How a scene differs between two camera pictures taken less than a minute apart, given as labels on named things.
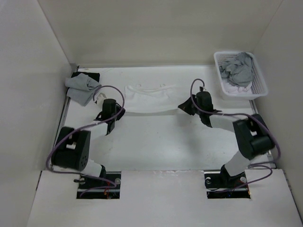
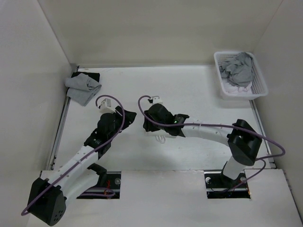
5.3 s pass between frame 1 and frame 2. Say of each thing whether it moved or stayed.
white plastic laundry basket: stayed
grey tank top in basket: stayed
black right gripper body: moved
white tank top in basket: stayed
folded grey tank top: stayed
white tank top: moved
